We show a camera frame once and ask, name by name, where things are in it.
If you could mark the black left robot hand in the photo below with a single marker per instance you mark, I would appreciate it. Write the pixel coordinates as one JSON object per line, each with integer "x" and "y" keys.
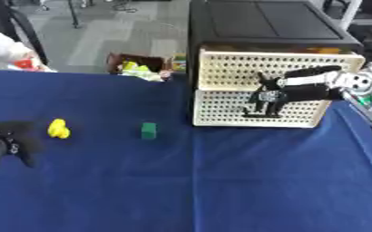
{"x": 6, "y": 142}

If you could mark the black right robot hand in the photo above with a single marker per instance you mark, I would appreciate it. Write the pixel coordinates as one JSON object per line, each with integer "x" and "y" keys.
{"x": 300, "y": 90}

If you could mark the pale perforated drawer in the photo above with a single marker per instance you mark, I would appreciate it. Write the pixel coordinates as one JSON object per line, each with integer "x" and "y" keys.
{"x": 231, "y": 71}
{"x": 221, "y": 108}

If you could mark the yellow toy duck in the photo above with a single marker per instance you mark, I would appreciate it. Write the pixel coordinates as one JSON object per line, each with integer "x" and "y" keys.
{"x": 58, "y": 129}

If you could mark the black cabinet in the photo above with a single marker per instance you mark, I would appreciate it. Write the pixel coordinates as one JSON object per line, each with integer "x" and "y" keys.
{"x": 268, "y": 24}

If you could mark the person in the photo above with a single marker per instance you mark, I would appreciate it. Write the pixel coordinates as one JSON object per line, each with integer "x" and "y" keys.
{"x": 6, "y": 50}

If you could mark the green block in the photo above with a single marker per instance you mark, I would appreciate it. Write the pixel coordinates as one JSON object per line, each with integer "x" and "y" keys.
{"x": 149, "y": 130}

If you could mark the brown cardboard box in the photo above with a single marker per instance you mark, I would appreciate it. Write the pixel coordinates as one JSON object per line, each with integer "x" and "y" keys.
{"x": 139, "y": 65}

